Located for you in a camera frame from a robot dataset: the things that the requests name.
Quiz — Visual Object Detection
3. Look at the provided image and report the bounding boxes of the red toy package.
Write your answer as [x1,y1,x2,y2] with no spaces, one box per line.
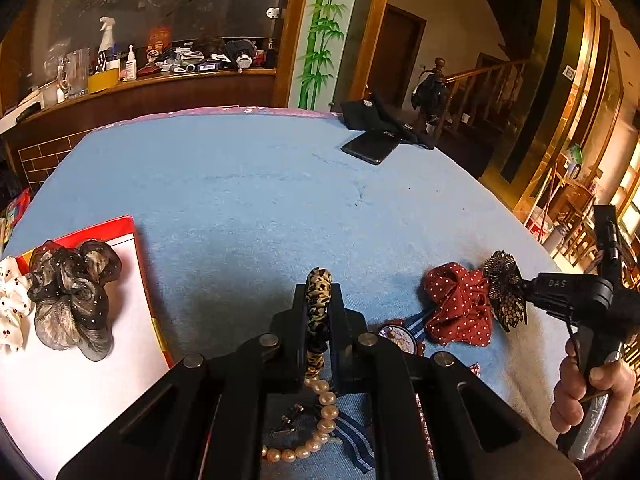
[0,187,32,242]

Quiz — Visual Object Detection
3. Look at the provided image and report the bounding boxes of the red box with white lining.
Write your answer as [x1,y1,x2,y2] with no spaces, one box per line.
[0,215,177,480]

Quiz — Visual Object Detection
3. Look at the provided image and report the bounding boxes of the small metal hair clip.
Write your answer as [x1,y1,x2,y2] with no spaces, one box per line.
[272,403,307,437]

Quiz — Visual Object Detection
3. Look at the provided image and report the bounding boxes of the black gold lace bow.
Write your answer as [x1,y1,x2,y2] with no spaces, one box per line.
[481,250,529,334]

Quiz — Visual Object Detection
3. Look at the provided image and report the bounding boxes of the black cloth pouch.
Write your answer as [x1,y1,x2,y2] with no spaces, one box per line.
[341,92,437,151]

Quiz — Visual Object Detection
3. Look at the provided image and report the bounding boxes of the wooden stair railing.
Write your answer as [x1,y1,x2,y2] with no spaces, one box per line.
[425,56,532,137]

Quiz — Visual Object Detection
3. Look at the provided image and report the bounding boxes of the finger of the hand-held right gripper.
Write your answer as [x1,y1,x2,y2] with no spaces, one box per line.
[517,276,538,311]

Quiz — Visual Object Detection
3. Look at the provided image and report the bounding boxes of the white cherry print scrunchie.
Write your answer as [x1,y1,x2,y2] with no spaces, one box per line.
[0,256,35,354]

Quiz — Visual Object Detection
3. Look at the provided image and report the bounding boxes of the red polka dot scrunchie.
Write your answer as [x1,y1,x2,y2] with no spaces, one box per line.
[423,261,497,349]

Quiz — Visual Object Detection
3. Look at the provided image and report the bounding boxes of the pile of small packages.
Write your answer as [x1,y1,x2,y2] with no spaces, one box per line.
[144,36,226,77]

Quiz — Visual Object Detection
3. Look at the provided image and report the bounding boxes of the person's right hand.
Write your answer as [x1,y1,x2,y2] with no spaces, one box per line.
[551,339,634,454]

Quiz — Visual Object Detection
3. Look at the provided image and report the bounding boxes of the leopard print scrunchie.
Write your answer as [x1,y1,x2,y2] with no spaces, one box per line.
[304,267,334,382]

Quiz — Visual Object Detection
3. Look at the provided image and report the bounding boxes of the black smartphone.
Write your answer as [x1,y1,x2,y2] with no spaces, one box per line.
[341,129,402,166]

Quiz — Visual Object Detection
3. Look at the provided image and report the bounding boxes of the black sheer dotted scrunchie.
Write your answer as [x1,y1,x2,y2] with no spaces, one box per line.
[27,239,124,364]

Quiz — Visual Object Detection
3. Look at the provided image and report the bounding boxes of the large pearl bracelet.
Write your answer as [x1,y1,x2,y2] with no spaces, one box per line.
[262,377,341,464]

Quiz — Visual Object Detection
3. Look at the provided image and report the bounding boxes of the wooden counter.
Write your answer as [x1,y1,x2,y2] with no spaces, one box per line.
[0,66,279,196]

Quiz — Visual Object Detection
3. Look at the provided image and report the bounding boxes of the yellow box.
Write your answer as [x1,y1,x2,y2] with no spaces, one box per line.
[87,67,121,94]

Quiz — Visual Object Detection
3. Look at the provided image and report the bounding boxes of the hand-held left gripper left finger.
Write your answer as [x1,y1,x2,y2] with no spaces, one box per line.
[56,284,307,480]

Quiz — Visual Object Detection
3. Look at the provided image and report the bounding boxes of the white spray bottle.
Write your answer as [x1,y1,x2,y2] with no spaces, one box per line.
[97,16,117,63]

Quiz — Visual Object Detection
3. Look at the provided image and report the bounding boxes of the black folded umbrella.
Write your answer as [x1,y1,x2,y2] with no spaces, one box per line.
[223,38,259,74]

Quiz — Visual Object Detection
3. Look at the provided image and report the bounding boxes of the round patterned brooch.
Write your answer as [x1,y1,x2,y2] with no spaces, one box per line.
[378,321,419,357]

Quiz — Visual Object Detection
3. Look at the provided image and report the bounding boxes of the glass pitcher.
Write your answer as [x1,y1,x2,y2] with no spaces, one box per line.
[56,48,92,101]

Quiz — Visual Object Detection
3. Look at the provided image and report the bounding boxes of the wooden chair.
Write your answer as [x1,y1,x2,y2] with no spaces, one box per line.
[544,179,603,267]

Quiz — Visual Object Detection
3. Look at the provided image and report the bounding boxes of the brown wooden door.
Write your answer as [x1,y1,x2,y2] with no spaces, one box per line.
[371,3,428,109]

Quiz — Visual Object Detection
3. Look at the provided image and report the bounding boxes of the bamboo painted pillar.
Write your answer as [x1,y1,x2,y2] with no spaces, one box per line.
[294,0,351,111]

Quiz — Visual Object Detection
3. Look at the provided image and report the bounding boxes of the blue striped ribbon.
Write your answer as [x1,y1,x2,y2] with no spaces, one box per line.
[334,309,434,475]

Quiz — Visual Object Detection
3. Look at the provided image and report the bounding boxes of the dark hanging jacket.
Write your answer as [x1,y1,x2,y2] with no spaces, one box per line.
[411,71,452,117]

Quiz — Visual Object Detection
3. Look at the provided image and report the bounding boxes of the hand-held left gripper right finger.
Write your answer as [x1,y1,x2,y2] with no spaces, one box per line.
[327,283,582,480]

